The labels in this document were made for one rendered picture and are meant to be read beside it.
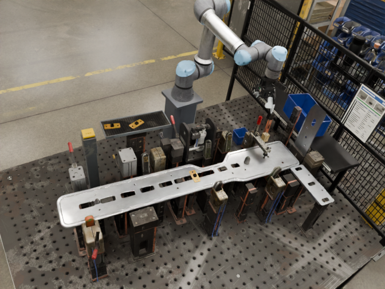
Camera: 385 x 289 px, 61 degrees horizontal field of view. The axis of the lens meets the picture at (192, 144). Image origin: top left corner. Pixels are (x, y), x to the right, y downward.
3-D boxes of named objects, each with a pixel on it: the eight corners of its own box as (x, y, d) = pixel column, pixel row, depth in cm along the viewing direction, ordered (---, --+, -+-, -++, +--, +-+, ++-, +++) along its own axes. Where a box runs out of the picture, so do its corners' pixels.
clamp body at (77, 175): (77, 224, 183) (68, 183, 159) (73, 209, 190) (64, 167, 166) (94, 219, 187) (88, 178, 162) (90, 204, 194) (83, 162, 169)
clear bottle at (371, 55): (361, 77, 196) (378, 47, 183) (353, 72, 200) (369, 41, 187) (368, 76, 199) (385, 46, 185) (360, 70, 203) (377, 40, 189)
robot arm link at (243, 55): (187, -7, 170) (248, 55, 155) (203, -10, 176) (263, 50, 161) (181, 12, 179) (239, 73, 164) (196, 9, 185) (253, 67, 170)
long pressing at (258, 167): (62, 235, 147) (62, 233, 146) (55, 196, 161) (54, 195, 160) (301, 165, 199) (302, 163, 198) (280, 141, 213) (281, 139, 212)
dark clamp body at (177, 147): (167, 195, 206) (172, 153, 180) (160, 180, 214) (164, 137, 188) (183, 191, 210) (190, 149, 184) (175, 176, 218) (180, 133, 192)
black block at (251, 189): (238, 227, 196) (250, 197, 176) (230, 213, 202) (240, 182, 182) (250, 223, 199) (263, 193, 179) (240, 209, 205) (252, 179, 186)
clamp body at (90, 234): (91, 286, 160) (83, 249, 136) (85, 260, 170) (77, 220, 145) (112, 278, 164) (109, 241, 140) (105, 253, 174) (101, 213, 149)
